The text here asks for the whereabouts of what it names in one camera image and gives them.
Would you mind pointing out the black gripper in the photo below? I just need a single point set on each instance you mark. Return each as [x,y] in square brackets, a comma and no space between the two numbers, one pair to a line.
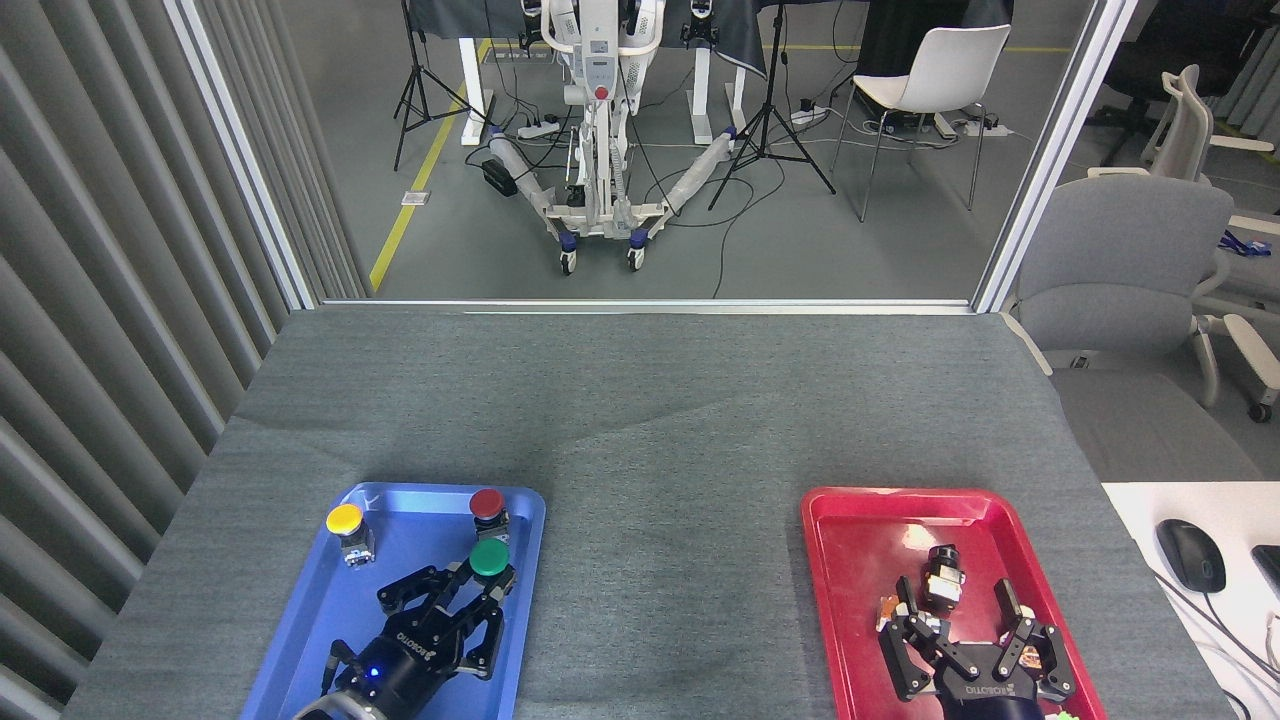
[990,695]
[405,655]

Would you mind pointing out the green push button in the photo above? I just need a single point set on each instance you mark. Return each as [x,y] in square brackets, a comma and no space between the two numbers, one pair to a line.
[489,558]

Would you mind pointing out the red push button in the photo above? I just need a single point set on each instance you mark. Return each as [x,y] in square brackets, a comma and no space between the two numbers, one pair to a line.
[487,502]

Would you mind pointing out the yellow push button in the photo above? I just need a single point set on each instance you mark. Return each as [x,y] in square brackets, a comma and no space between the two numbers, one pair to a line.
[345,518]

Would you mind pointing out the small green object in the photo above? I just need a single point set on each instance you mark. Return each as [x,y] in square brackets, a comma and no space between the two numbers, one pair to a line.
[1060,715]

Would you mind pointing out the blue plastic tray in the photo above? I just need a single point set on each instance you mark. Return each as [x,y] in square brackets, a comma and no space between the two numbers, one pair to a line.
[300,640]

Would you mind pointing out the red plastic tray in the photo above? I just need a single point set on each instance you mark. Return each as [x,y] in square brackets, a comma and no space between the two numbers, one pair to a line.
[850,570]

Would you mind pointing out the white side table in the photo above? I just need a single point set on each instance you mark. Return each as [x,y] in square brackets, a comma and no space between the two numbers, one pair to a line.
[1140,520]

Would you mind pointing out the black computer mouse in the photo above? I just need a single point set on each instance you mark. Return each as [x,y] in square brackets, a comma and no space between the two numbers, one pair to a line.
[1192,555]

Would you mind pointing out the black keyboard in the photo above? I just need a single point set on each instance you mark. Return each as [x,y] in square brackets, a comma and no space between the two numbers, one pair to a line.
[1270,565]

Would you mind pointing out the silver floor outlet plate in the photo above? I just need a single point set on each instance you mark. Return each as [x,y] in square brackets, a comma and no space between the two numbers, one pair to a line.
[416,198]

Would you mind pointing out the grey office chair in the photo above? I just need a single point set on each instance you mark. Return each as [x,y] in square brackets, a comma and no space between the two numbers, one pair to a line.
[1120,250]

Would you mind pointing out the black power adapter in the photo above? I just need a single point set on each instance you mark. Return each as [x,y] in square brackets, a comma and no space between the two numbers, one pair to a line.
[498,178]

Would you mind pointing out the white power strip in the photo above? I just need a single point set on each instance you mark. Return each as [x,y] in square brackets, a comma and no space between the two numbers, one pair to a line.
[538,129]
[808,116]
[985,127]

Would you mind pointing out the black tripod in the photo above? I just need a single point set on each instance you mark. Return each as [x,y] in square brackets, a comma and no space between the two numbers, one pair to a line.
[412,60]
[769,105]

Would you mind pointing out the white stand on wheels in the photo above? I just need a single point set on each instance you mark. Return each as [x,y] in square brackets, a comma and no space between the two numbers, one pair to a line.
[600,60]

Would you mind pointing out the white plastic chair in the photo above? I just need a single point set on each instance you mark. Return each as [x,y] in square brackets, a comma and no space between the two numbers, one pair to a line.
[940,70]

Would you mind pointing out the black office chair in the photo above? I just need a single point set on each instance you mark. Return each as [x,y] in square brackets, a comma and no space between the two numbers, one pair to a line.
[1150,60]

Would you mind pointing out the black draped table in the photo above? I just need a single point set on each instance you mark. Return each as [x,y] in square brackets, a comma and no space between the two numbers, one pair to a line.
[890,40]

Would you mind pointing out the white desk with black cloth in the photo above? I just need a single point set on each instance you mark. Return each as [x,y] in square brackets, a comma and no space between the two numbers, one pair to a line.
[735,45]

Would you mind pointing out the black knob selector switch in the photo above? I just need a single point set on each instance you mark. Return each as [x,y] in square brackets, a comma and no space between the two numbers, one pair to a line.
[943,580]

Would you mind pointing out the silver frame rail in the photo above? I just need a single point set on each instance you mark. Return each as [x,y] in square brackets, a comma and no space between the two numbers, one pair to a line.
[650,304]

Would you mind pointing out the silver frame post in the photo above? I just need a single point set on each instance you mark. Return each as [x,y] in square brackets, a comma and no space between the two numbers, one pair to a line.
[240,150]
[1050,150]

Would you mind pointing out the white frame office chair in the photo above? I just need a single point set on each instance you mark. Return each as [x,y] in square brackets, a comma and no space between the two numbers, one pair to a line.
[1188,125]

